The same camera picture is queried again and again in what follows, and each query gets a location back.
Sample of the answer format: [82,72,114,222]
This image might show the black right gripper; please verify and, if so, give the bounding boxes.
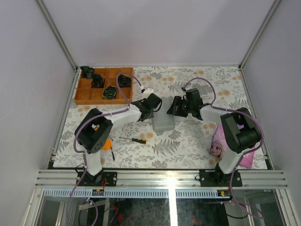
[167,97,193,118]

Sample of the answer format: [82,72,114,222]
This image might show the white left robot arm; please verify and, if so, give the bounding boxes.
[73,93,162,186]

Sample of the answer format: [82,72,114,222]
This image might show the aluminium front rail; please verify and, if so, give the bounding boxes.
[35,169,288,190]

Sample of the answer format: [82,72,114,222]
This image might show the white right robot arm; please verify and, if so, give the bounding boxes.
[167,89,264,186]

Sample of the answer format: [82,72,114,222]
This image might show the black tape roll top-left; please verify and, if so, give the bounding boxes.
[80,66,95,79]

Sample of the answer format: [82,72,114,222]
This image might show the purple princess print bag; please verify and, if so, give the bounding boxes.
[209,124,254,169]

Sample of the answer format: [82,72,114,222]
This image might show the black blue tape roll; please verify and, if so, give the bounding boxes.
[103,85,117,100]

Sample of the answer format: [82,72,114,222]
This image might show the orange tape measure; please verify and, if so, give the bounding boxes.
[102,138,111,150]

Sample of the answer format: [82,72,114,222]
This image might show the orange wooden compartment tray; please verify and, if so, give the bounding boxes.
[74,66,134,105]

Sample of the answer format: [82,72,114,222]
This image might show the grey plastic tool case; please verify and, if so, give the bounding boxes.
[152,97,175,132]

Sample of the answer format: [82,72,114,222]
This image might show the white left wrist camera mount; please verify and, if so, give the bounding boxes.
[141,88,154,98]

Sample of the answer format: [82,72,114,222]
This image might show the black tape roll right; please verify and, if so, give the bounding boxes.
[118,74,132,88]

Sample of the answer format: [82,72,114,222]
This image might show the small black yellow screwdriver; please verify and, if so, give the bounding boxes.
[119,137,147,144]

